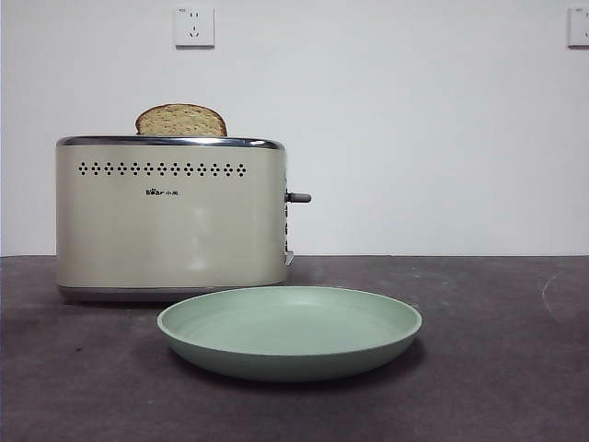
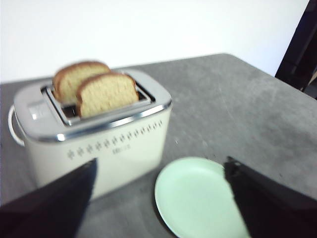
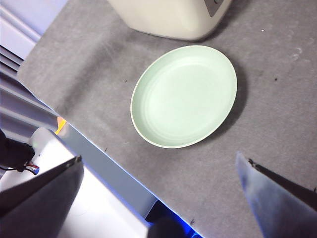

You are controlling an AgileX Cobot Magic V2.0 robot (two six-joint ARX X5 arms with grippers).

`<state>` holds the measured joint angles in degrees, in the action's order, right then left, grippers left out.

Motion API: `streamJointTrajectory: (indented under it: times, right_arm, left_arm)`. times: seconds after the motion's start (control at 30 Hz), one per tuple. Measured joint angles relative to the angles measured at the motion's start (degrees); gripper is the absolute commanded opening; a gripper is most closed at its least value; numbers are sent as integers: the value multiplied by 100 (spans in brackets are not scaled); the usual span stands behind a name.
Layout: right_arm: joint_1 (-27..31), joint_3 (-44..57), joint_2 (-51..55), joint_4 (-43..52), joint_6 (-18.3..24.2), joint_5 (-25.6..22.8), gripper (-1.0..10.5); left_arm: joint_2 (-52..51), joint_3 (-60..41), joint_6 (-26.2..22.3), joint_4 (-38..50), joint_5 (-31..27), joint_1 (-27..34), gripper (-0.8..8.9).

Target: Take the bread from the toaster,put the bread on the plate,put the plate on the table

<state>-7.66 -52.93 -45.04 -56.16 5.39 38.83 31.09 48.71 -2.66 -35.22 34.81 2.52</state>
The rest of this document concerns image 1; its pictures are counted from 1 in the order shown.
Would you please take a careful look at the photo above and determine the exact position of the pale green round plate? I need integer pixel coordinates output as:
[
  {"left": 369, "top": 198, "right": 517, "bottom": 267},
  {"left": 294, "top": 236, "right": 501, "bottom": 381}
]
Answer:
[{"left": 156, "top": 285, "right": 424, "bottom": 384}]

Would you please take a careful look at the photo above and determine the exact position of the toasted bread slice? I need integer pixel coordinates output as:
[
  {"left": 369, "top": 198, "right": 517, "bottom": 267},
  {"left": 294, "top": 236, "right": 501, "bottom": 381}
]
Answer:
[{"left": 134, "top": 104, "right": 228, "bottom": 138}]

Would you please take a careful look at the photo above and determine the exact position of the cream two-slot toaster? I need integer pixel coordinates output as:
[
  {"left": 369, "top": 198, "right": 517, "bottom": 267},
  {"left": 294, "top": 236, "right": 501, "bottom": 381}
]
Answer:
[{"left": 54, "top": 134, "right": 295, "bottom": 305}]

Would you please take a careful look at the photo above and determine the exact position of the white wall socket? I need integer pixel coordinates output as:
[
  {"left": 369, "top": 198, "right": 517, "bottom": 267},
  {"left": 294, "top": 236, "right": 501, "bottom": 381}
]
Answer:
[
  {"left": 173, "top": 5, "right": 216, "bottom": 51},
  {"left": 566, "top": 6, "right": 589, "bottom": 50}
]

